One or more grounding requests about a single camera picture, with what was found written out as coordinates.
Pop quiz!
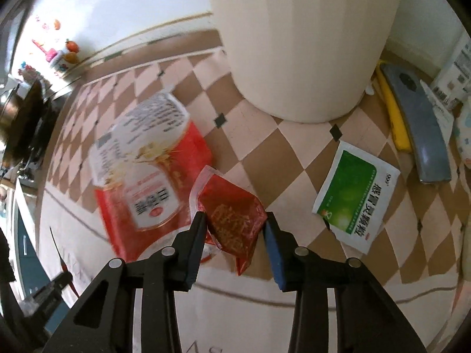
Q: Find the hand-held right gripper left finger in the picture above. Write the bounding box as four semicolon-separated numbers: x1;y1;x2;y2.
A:
42;211;207;353

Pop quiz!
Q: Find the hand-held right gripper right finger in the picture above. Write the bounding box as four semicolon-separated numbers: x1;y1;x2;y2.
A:
262;211;430;353

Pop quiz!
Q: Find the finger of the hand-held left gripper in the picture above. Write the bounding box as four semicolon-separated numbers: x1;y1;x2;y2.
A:
22;271;73;314

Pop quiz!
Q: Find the red sauce packet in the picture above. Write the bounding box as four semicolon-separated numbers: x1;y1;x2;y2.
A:
189;165;268;276

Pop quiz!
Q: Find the blue kitchen cabinet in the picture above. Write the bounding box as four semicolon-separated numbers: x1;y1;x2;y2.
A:
15;187;79;335

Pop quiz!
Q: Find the red noodle packet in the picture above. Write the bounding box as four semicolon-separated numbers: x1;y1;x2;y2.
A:
95;118;218;265

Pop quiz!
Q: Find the green medicine sachet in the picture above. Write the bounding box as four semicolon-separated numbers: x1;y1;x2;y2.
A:
312;140;401;254

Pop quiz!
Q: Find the checkered table mat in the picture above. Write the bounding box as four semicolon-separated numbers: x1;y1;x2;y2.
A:
37;31;471;353

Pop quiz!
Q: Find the white printed plastic packet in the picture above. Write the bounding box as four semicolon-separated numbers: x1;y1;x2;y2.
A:
88;92;190;189

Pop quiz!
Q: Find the black wok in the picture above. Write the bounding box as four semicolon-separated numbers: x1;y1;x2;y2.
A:
0;79;57;163

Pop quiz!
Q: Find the yellow plastic tool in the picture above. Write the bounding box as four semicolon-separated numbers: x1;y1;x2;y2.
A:
373;64;412;152

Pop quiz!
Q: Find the stainless steel pot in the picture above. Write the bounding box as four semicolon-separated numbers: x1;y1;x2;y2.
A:
0;83;21;130

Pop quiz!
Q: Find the grey blue phone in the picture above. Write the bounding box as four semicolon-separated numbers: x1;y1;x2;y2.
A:
379;62;452;185

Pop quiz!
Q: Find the cream chopstick holder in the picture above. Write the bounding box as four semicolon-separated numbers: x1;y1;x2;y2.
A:
199;0;400;123

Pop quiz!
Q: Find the white printed carton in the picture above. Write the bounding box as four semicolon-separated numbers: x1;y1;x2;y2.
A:
429;39;471;111

